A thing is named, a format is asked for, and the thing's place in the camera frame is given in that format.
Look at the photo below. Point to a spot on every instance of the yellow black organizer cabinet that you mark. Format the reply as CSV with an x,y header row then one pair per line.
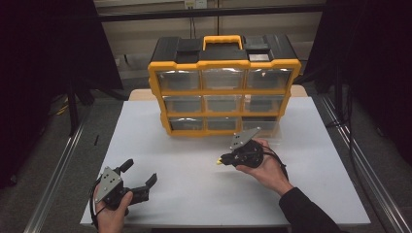
x,y
223,63

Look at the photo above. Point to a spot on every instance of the transparent plastic drawer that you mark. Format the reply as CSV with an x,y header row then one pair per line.
x,y
268,124

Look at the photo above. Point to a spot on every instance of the person's right hand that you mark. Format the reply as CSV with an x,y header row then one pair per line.
x,y
270,174

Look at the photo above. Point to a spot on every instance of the small black floor piece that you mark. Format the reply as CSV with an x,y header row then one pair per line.
x,y
96,139

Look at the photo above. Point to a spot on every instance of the black horizontal bar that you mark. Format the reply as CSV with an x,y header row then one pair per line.
x,y
210,13

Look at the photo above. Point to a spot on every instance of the person's left hand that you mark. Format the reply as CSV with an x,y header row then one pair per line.
x,y
111,221

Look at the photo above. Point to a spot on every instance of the yellow foam earplug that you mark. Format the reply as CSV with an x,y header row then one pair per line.
x,y
219,161

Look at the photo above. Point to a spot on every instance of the black curtain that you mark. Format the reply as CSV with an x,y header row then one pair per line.
x,y
382,64
39,64

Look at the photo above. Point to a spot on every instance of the grid of clear bins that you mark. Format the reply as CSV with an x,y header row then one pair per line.
x,y
213,103

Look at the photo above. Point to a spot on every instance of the black metal stand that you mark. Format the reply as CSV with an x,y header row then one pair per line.
x,y
73,110
339,97

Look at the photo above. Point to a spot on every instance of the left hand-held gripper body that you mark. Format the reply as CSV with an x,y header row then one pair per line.
x,y
108,183

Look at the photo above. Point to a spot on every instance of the aluminium floor rail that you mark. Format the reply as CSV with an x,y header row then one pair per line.
x,y
372,174
55,181

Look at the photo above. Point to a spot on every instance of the white table cover sheet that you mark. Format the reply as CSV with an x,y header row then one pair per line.
x,y
194,191

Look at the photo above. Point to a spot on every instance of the white wall outlet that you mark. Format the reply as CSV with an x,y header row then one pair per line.
x,y
196,4

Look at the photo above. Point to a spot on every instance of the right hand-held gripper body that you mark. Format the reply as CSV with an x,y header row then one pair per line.
x,y
241,139

